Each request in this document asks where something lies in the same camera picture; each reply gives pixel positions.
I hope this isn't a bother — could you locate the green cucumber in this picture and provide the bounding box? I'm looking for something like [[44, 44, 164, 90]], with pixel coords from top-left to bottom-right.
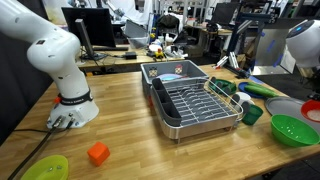
[[244, 85, 277, 98], [247, 82, 273, 92]]

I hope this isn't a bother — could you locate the left green cucumber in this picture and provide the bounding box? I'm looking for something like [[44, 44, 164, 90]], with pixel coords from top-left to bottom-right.
[[247, 82, 273, 92]]

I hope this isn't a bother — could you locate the green plate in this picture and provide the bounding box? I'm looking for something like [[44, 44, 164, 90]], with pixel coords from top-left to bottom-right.
[[210, 77, 236, 95]]

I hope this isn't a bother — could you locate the yellow rubber duck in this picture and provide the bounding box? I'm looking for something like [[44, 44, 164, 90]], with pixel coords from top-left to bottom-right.
[[155, 49, 165, 60]]

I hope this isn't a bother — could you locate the round metal tray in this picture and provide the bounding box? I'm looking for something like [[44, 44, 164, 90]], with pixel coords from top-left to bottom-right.
[[265, 96, 320, 133]]

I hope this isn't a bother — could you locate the blue plate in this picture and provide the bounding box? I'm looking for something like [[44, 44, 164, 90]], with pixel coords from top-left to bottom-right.
[[237, 81, 268, 100]]

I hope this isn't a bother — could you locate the grey dish rack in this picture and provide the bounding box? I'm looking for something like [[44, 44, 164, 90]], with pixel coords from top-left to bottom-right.
[[150, 78, 243, 140]]

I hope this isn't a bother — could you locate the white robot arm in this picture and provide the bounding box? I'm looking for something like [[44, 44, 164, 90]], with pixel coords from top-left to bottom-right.
[[0, 0, 99, 128]]

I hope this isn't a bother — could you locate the black computer monitor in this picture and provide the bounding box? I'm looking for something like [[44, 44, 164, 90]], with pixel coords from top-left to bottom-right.
[[62, 7, 115, 60]]

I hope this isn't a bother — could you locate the right green cucumber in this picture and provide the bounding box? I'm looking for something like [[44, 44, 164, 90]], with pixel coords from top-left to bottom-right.
[[244, 85, 277, 98]]

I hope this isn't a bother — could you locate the aluminium rail bracket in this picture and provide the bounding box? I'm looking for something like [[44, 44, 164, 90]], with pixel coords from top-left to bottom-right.
[[214, 52, 250, 79]]

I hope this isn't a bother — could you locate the orange bowl with rice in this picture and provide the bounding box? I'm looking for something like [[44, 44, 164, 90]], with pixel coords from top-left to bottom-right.
[[301, 100, 320, 123]]

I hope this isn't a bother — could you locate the orange cube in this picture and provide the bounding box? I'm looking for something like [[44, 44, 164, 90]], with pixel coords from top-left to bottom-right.
[[87, 142, 110, 166]]

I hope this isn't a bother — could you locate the grey plastic bin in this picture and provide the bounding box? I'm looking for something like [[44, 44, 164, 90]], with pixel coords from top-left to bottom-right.
[[140, 60, 208, 97]]

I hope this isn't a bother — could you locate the dark green cup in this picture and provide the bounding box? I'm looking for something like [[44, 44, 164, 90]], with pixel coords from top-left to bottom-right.
[[242, 105, 263, 125]]

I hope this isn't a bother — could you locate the green plastic bowl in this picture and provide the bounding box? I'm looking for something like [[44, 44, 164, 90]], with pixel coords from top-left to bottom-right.
[[271, 114, 320, 147]]

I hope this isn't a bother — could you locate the clear plastic storage box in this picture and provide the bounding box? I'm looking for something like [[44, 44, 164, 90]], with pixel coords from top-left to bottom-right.
[[124, 20, 149, 49]]

